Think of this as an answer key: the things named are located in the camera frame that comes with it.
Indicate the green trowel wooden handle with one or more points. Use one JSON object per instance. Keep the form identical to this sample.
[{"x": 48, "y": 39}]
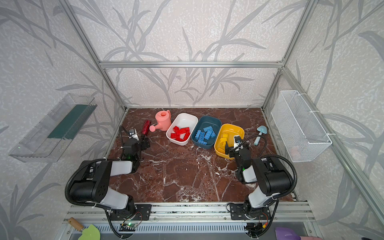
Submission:
[{"x": 88, "y": 233}]

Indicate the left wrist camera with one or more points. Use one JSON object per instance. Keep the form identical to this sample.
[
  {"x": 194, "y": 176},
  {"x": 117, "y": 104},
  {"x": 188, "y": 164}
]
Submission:
[{"x": 133, "y": 134}]

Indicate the red square lego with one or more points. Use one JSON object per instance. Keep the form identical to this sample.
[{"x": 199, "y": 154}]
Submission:
[{"x": 176, "y": 129}]

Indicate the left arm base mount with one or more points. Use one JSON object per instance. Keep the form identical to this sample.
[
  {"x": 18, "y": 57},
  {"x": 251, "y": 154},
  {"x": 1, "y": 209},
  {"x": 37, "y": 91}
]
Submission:
[{"x": 140, "y": 213}]

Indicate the yellow rectangular bin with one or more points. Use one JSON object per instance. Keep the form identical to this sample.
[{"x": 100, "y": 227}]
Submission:
[{"x": 232, "y": 131}]

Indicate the light blue toy shovel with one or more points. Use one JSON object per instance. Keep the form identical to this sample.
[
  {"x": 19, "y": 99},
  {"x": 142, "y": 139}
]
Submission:
[{"x": 262, "y": 131}]

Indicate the pink watering can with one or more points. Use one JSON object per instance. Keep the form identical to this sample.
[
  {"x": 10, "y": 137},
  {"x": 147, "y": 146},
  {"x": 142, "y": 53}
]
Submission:
[{"x": 163, "y": 119}]

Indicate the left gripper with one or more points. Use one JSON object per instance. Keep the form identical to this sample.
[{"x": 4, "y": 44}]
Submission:
[{"x": 139, "y": 143}]

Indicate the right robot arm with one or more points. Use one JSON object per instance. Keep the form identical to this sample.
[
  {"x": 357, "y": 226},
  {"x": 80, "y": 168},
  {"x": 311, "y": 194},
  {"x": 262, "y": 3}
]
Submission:
[{"x": 275, "y": 175}]

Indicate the red handled tool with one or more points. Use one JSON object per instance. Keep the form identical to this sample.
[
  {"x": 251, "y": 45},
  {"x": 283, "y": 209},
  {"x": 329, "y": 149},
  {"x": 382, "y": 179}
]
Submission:
[{"x": 145, "y": 128}]

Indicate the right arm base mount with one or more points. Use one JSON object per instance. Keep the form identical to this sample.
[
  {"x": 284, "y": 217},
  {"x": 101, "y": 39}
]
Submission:
[{"x": 245, "y": 212}]

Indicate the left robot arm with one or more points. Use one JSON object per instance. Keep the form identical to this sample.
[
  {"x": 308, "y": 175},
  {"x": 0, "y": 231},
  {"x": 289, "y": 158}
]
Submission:
[{"x": 90, "y": 183}]

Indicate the dark teal rectangular bin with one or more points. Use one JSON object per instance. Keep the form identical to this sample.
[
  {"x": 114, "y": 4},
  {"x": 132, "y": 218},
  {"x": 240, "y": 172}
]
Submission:
[{"x": 207, "y": 121}]

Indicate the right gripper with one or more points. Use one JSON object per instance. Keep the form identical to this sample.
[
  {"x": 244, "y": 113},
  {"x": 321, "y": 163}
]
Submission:
[{"x": 235, "y": 150}]

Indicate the white wire mesh basket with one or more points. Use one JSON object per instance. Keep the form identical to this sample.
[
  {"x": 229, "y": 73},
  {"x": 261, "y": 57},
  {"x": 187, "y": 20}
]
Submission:
[{"x": 301, "y": 132}]

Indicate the clear plastic wall shelf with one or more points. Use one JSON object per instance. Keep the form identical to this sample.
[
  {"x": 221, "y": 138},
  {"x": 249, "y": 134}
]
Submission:
[{"x": 50, "y": 138}]

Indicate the purple object bottom right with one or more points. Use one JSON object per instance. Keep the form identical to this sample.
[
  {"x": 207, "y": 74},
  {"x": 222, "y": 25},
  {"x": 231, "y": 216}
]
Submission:
[{"x": 286, "y": 234}]

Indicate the white rectangular bin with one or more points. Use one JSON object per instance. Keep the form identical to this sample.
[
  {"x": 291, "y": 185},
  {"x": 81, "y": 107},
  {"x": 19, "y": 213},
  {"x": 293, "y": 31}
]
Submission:
[{"x": 183, "y": 120}]

